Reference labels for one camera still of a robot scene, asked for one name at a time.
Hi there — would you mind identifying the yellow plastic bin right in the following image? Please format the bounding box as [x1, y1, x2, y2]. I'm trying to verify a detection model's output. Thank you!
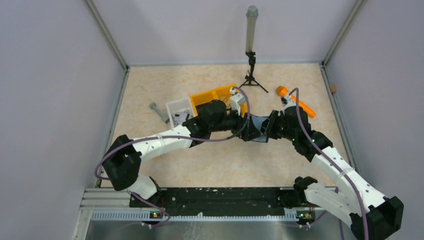
[214, 83, 247, 117]

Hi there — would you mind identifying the grey plastic bolt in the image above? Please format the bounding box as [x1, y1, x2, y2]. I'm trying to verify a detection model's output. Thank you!
[149, 102, 170, 124]

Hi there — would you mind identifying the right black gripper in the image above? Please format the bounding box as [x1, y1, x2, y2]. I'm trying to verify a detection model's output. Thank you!
[256, 109, 297, 142]

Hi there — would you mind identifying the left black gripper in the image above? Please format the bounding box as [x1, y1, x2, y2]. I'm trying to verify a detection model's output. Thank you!
[210, 104, 263, 142]

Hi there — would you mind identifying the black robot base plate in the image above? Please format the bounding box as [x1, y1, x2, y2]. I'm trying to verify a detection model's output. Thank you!
[129, 187, 327, 218]

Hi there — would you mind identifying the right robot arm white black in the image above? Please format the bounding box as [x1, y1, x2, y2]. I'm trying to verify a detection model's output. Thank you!
[260, 106, 404, 240]

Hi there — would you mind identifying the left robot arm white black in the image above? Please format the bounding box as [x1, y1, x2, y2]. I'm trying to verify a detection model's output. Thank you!
[101, 94, 249, 207]

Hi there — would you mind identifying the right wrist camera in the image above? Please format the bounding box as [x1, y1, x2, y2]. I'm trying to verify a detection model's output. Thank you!
[281, 94, 297, 113]

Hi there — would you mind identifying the black tripod stand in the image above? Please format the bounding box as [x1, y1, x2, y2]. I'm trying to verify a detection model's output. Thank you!
[239, 51, 269, 94]

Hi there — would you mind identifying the white plastic bin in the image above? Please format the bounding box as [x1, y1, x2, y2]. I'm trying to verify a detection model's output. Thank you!
[166, 97, 195, 128]

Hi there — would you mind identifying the grey microphone on stand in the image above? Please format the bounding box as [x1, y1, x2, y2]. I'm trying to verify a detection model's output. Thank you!
[245, 5, 259, 53]

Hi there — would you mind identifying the blue leather card holder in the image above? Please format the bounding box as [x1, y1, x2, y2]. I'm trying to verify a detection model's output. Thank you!
[247, 114, 269, 143]

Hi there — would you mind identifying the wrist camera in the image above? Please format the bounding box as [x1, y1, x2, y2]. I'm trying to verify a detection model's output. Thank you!
[281, 94, 297, 113]
[229, 87, 246, 116]

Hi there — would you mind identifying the yellow plastic bin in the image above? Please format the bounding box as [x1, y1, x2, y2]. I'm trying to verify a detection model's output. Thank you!
[214, 83, 247, 117]
[189, 90, 219, 116]

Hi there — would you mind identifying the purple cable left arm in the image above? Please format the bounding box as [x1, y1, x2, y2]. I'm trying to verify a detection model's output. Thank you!
[94, 86, 252, 181]

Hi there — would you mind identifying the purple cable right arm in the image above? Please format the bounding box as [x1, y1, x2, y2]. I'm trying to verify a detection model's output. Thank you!
[288, 87, 370, 240]

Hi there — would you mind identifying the yellow plastic bin left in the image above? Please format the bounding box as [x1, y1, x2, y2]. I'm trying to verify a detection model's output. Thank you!
[189, 90, 219, 116]

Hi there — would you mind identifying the small wooden piece on rail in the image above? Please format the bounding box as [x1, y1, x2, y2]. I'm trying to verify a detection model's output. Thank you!
[329, 84, 337, 94]

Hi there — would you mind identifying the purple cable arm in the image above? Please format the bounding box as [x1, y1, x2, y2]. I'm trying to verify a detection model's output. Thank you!
[288, 87, 370, 240]
[94, 86, 252, 181]

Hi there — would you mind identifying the white cable duct strip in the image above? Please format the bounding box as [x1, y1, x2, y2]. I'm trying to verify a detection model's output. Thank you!
[90, 210, 299, 222]

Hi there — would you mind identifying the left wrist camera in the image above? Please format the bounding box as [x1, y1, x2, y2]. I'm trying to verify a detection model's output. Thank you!
[229, 87, 246, 116]

